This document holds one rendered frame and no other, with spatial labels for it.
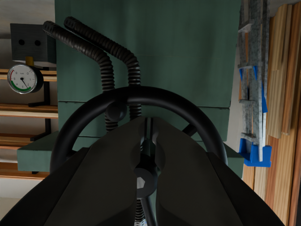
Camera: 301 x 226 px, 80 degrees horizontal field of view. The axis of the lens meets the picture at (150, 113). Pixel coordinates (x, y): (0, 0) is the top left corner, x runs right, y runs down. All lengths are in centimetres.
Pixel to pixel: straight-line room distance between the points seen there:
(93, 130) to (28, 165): 20
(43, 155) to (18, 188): 360
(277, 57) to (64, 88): 160
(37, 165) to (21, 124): 315
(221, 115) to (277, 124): 136
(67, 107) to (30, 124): 313
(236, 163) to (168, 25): 39
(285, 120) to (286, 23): 76
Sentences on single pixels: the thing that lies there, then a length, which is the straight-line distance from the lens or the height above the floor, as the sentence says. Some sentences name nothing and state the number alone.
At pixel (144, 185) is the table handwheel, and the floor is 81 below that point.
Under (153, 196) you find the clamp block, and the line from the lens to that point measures 43.
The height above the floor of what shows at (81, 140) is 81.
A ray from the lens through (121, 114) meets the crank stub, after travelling 22.
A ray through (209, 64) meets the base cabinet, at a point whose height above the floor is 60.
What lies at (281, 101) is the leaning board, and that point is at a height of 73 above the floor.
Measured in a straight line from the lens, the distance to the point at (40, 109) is 287.
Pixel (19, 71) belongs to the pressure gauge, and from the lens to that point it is 48.
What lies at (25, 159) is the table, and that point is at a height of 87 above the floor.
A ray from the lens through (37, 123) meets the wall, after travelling 355.
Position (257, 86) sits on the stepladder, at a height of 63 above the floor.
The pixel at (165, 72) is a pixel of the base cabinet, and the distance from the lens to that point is 46.
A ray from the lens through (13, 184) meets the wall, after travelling 418.
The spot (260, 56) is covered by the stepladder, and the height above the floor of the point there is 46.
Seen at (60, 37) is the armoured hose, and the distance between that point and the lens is 40.
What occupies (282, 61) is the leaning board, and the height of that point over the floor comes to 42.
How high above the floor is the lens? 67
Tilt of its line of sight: 8 degrees up
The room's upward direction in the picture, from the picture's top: 178 degrees counter-clockwise
